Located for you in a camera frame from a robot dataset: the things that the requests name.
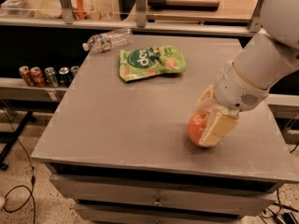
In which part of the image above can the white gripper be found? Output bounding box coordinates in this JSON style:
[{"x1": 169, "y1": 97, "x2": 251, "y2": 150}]
[{"x1": 194, "y1": 62, "x2": 269, "y2": 147}]

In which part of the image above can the red orange apple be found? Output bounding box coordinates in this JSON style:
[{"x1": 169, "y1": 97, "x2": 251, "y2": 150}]
[{"x1": 188, "y1": 111, "x2": 210, "y2": 147}]

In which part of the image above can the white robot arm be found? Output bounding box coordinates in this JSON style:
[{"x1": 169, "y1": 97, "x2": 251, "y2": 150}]
[{"x1": 188, "y1": 0, "x2": 299, "y2": 147}]

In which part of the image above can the green rice chip bag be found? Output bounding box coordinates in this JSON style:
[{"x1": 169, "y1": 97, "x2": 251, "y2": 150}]
[{"x1": 120, "y1": 46, "x2": 186, "y2": 82}]

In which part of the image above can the orange white snack bag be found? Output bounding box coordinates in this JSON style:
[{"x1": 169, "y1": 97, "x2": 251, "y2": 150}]
[{"x1": 71, "y1": 0, "x2": 102, "y2": 20}]

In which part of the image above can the upper grey drawer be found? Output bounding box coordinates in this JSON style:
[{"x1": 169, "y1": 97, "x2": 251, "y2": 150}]
[{"x1": 50, "y1": 175, "x2": 275, "y2": 217}]

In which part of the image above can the grey drawer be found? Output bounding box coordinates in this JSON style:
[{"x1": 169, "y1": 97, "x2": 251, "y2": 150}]
[
  {"x1": 75, "y1": 203, "x2": 241, "y2": 224},
  {"x1": 50, "y1": 175, "x2": 275, "y2": 217}
]

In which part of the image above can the grey cabinet with drawers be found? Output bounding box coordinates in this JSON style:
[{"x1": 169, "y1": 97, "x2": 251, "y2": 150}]
[{"x1": 32, "y1": 35, "x2": 298, "y2": 219}]

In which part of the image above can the clear plastic water bottle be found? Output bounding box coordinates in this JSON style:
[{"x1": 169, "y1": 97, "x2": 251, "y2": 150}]
[{"x1": 82, "y1": 28, "x2": 134, "y2": 52}]

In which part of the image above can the dark blue soda can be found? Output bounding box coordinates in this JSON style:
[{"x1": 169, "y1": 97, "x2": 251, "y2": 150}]
[{"x1": 59, "y1": 67, "x2": 73, "y2": 87}]

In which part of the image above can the lower grey drawer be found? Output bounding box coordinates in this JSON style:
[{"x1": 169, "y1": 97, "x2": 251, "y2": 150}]
[{"x1": 75, "y1": 203, "x2": 241, "y2": 224}]

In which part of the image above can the green silver soda can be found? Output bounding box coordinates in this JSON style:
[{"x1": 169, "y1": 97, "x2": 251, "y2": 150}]
[{"x1": 45, "y1": 67, "x2": 59, "y2": 88}]

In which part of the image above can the red orange soda can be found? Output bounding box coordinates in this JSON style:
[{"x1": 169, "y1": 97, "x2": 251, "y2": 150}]
[{"x1": 30, "y1": 66, "x2": 47, "y2": 88}]

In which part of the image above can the black stand leg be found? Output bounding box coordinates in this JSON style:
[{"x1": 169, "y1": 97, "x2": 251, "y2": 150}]
[{"x1": 0, "y1": 111, "x2": 36, "y2": 171}]

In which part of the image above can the clear plastic bin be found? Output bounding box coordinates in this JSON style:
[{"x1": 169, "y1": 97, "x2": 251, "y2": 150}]
[{"x1": 0, "y1": 0, "x2": 34, "y2": 18}]

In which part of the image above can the black cables and plug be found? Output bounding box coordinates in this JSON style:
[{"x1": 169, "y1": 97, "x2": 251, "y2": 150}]
[{"x1": 258, "y1": 187, "x2": 299, "y2": 224}]

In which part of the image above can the grey metal shelf rail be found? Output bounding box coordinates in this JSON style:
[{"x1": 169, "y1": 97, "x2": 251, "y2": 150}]
[{"x1": 0, "y1": 77, "x2": 67, "y2": 103}]

